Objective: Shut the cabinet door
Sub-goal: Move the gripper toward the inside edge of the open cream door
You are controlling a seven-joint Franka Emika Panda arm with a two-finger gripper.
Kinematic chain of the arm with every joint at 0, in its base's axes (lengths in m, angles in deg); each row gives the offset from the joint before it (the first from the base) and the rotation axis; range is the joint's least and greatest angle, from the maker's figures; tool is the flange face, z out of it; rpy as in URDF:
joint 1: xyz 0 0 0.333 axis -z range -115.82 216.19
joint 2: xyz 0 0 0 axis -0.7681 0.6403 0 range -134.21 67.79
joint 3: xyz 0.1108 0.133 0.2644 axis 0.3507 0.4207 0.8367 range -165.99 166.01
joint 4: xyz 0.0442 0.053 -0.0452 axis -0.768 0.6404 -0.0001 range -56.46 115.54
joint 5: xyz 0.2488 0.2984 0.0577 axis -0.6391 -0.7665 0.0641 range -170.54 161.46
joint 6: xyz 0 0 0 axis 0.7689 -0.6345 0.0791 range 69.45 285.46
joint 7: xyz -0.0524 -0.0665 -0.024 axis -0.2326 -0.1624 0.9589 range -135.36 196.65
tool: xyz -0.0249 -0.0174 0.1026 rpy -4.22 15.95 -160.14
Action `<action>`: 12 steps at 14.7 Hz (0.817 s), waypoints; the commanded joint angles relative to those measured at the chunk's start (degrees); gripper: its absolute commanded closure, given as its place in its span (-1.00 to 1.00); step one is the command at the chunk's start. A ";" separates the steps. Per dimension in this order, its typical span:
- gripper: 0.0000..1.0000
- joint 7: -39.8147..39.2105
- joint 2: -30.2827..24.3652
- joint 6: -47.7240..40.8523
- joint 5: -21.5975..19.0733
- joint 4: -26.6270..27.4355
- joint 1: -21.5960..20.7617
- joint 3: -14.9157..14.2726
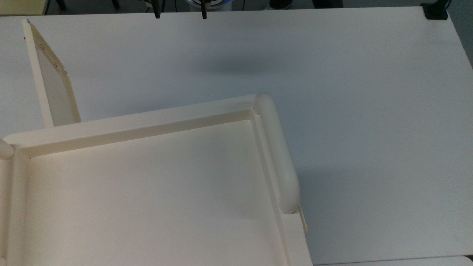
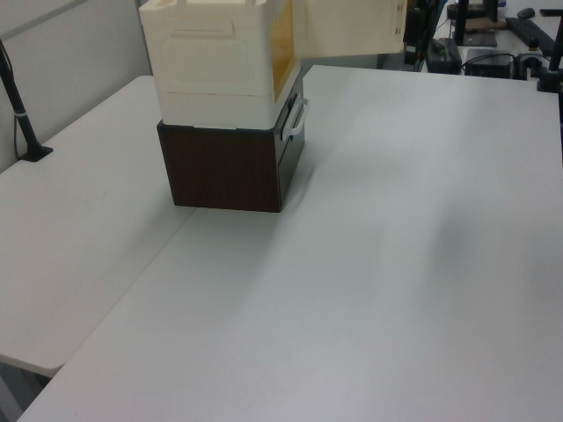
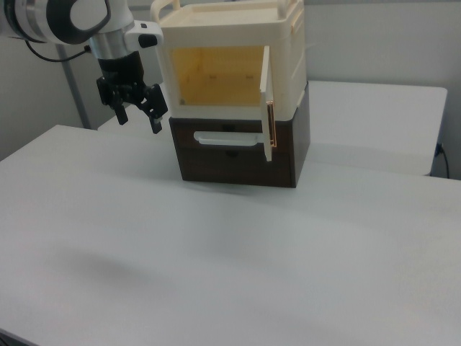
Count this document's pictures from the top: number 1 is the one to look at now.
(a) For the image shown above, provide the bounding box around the cream cabinet door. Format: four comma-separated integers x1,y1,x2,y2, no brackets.
22,18,82,128

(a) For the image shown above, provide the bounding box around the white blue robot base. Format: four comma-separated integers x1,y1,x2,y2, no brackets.
185,0,233,11

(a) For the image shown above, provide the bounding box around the cream wooden cabinet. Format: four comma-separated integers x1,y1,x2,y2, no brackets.
0,94,313,266

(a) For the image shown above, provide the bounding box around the yellow wooden side table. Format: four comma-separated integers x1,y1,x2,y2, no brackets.
0,0,51,16

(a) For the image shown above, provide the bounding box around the black table clamp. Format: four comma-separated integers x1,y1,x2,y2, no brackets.
421,0,450,20

